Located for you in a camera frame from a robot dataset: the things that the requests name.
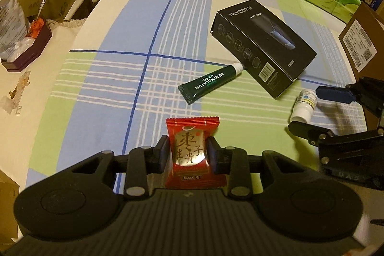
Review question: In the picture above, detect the dark green gel tube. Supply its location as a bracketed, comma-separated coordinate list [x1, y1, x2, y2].
[178, 62, 243, 105]

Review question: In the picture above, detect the clear plastic bag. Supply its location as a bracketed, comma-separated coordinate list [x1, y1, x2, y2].
[0, 0, 30, 61]

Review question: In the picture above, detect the black shaver box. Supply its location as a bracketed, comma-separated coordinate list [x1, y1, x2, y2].
[210, 0, 318, 100]

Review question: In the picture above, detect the red snack packet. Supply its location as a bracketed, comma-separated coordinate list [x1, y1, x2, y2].
[164, 116, 227, 189]

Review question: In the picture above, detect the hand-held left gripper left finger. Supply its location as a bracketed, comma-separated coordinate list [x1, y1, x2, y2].
[70, 134, 170, 199]

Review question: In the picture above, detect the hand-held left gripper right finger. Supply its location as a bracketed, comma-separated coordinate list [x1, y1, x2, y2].
[206, 136, 303, 199]

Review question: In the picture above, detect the orange ornament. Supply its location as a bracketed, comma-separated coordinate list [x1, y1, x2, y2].
[30, 19, 45, 39]

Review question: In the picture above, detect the desktop with checked tablecloth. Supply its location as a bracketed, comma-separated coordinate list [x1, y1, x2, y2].
[25, 0, 369, 193]

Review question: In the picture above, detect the small white bottle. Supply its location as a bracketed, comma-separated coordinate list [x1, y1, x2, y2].
[289, 89, 318, 124]

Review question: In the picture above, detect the brown cardboard box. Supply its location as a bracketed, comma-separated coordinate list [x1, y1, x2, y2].
[338, 2, 384, 85]

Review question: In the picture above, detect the clear card stand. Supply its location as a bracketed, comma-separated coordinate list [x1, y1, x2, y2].
[1, 70, 32, 115]

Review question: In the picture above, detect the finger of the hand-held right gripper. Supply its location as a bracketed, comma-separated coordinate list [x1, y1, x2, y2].
[288, 121, 336, 145]
[316, 85, 360, 105]

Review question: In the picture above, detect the metal spoon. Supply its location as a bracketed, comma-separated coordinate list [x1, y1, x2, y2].
[36, 0, 48, 19]

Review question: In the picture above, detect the dark red tray box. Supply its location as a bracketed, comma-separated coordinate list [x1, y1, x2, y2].
[0, 19, 53, 73]

